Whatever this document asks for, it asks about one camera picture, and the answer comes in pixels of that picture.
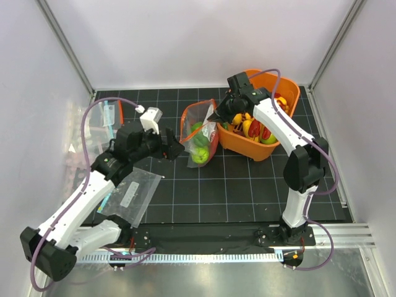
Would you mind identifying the green apple top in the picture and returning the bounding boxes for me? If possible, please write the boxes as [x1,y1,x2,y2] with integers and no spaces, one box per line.
[192,147,210,164]

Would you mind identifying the red toy lobster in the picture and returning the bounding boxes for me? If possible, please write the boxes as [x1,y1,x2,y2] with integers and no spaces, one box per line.
[247,119,271,141]

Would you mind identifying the aluminium frame post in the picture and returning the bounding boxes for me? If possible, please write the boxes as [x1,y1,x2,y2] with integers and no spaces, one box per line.
[35,0,95,96]
[308,0,366,93]

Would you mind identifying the orange zipper clear bag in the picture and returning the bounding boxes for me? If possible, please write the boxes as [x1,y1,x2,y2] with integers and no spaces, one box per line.
[180,99,219,168]

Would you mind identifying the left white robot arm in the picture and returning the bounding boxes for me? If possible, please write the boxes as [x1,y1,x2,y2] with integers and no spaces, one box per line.
[20,122,184,282]

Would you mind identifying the orange plastic basket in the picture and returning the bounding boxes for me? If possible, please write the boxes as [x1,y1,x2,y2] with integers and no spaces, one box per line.
[217,69,300,161]

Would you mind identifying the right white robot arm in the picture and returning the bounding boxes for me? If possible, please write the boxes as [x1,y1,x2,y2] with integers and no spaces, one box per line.
[209,69,329,245]

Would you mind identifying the green apple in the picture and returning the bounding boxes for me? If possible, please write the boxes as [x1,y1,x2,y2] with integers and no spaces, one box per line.
[190,122,203,137]
[192,147,210,164]

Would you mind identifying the green bell pepper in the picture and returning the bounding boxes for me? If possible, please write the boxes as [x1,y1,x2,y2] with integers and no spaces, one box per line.
[192,134,210,147]

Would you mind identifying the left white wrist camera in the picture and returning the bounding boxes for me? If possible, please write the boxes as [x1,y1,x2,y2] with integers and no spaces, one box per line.
[135,105,163,135]

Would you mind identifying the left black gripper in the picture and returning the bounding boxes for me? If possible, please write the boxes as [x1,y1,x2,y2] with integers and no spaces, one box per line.
[130,124,184,163]

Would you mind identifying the green pear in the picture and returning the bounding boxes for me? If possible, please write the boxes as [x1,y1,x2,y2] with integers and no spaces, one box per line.
[260,133,277,145]

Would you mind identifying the clear bag white label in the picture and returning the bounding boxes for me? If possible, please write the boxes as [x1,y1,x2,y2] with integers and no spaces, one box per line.
[97,168,162,228]

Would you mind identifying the slotted cable duct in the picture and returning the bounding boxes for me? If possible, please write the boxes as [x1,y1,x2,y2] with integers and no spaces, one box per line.
[77,251,283,264]

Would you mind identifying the left aluminium frame post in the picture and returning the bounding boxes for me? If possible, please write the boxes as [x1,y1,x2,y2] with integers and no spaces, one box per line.
[35,0,95,96]

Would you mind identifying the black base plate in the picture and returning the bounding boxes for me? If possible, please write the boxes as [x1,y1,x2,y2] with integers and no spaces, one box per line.
[124,222,316,254]

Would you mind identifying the right aluminium frame post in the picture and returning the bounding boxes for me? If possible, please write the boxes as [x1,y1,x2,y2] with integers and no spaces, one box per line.
[308,0,366,93]

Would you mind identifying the aluminium front rail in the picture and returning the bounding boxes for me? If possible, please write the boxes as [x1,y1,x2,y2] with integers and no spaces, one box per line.
[309,223,377,250]

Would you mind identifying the yellow bell pepper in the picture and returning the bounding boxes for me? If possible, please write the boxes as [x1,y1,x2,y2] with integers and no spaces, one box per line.
[276,97,290,115]

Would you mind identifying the yellow orange fruit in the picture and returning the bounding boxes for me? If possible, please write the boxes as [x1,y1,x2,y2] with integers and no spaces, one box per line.
[231,113,244,126]

